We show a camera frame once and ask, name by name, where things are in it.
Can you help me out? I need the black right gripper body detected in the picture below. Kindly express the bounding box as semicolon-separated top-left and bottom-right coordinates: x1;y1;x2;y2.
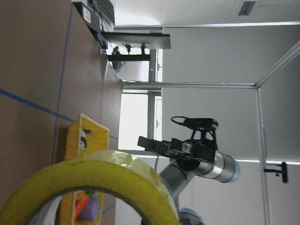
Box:
165;138;215;174

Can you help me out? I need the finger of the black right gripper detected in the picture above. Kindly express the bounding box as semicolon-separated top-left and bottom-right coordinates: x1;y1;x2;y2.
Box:
137;136;171;155

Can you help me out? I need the yellow tape roll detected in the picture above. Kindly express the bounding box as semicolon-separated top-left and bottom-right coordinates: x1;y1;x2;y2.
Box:
0;150;180;225

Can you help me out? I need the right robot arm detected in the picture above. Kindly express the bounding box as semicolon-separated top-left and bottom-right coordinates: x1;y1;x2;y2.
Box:
137;136;240;207

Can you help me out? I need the yellow woven basket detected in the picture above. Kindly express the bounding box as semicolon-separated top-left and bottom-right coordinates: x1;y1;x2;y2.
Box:
58;113;110;225

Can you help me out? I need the panda figurine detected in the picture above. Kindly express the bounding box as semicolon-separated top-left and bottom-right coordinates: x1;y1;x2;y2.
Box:
79;129;91;150

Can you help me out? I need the toy carrot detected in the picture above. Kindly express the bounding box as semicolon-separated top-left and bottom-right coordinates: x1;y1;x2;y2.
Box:
74;190;96;220

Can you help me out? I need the purple foam block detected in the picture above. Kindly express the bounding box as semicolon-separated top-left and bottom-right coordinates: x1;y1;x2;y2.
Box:
78;196;99;222

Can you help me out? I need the black monitor on stand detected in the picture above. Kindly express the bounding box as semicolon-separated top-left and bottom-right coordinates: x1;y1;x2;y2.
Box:
101;31;171;50

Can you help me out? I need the black keyboard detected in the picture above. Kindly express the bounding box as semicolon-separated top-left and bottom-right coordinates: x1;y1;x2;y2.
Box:
88;0;115;25

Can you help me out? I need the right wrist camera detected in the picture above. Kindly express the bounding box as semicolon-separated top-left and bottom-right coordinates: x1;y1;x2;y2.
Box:
183;118;218;131

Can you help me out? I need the black mounted side camera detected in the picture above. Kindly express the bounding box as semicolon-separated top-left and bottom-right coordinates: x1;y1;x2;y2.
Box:
263;162;288;184

